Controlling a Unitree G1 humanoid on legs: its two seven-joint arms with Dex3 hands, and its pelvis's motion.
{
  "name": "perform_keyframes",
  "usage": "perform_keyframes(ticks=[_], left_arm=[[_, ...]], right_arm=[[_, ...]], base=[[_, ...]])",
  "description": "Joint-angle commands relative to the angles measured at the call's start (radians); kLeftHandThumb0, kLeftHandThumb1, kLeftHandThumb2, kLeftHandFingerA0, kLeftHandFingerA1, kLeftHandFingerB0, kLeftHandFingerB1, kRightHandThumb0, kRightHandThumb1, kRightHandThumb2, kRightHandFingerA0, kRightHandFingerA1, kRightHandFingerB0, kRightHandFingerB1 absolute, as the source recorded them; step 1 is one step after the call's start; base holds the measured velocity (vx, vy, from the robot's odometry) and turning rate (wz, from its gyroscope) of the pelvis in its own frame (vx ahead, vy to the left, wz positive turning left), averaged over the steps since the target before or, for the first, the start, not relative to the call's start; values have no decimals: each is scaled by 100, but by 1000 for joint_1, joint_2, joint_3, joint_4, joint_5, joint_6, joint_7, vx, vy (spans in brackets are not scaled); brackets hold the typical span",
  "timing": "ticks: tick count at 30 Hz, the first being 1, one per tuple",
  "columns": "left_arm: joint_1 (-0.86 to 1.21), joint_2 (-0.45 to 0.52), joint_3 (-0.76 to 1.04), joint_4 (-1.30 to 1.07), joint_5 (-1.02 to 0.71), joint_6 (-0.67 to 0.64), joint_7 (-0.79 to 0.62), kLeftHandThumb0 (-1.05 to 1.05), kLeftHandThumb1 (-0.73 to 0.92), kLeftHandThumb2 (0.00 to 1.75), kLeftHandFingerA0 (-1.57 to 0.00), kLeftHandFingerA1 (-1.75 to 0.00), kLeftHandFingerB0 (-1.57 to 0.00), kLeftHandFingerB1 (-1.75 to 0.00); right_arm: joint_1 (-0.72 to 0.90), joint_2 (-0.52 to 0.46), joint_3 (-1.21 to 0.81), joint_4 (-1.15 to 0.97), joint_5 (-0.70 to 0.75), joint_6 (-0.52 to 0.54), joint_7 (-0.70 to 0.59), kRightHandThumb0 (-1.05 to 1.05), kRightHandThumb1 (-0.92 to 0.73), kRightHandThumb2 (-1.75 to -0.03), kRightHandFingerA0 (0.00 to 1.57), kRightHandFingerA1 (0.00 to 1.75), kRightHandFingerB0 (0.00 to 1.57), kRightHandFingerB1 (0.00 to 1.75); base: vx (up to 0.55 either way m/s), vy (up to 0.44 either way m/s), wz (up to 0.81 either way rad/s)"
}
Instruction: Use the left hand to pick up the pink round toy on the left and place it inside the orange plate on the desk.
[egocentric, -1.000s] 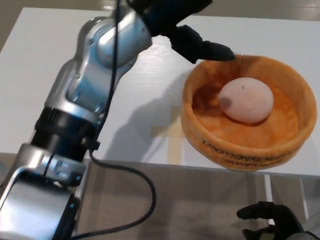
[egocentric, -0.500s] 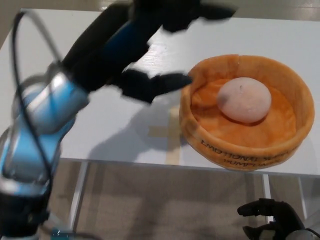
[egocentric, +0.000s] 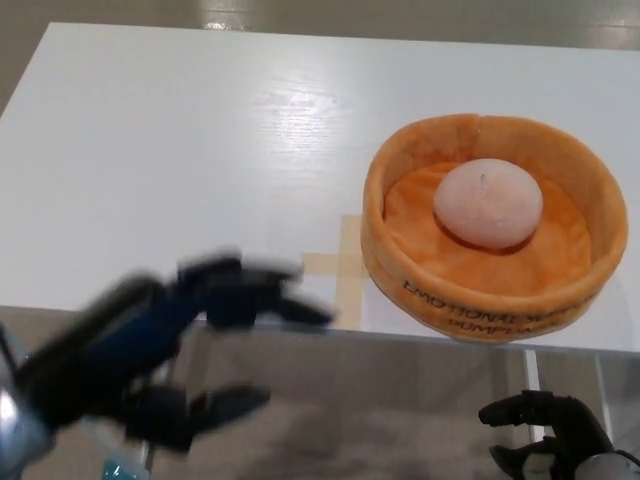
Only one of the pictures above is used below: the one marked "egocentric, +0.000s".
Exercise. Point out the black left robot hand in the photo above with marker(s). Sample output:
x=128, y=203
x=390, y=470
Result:
x=110, y=340

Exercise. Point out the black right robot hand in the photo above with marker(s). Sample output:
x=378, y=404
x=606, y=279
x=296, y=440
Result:
x=580, y=430

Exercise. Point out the pink round plush toy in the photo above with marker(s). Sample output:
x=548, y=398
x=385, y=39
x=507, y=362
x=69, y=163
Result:
x=487, y=205

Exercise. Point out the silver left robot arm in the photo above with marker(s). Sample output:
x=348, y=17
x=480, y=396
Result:
x=17, y=440

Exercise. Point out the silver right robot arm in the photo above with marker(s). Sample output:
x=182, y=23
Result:
x=612, y=467

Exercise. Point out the orange plush round plate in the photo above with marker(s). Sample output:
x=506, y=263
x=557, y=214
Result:
x=450, y=270

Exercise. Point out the white table leg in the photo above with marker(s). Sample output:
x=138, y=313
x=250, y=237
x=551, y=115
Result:
x=145, y=462
x=533, y=372

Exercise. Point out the beige masking tape strip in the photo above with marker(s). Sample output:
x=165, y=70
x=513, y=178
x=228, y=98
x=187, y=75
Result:
x=348, y=300
x=325, y=265

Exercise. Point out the light blue curved frame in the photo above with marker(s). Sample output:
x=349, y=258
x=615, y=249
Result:
x=117, y=465

